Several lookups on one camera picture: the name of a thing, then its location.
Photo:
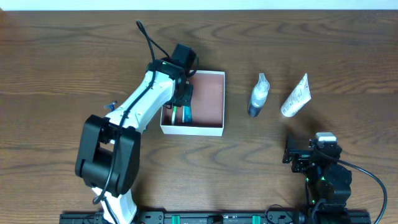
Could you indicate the blue disposable razor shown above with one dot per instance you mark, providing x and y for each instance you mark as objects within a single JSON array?
[{"x": 111, "y": 106}]

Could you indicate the white cosmetic tube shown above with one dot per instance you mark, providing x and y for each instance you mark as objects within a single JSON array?
[{"x": 297, "y": 99}]

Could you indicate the white box with pink interior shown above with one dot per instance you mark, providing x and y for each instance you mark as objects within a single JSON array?
[{"x": 207, "y": 106}]

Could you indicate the clear spray bottle dark liquid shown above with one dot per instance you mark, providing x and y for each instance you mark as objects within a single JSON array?
[{"x": 258, "y": 96}]

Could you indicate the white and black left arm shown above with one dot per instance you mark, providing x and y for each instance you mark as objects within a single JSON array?
[{"x": 109, "y": 151}]

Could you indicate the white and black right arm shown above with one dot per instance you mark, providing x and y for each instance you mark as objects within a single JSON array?
[{"x": 327, "y": 182}]

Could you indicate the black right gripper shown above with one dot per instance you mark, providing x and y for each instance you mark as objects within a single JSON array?
[{"x": 296, "y": 156}]

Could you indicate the black mounting rail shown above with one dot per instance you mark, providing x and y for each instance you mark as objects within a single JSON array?
[{"x": 271, "y": 216}]

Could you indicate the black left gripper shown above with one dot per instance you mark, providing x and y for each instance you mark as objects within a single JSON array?
[{"x": 182, "y": 101}]

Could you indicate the green and white toothbrush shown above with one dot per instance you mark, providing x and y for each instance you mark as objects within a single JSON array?
[{"x": 174, "y": 113}]

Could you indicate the red and teal toothpaste tube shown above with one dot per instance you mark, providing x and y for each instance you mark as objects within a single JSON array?
[{"x": 187, "y": 114}]

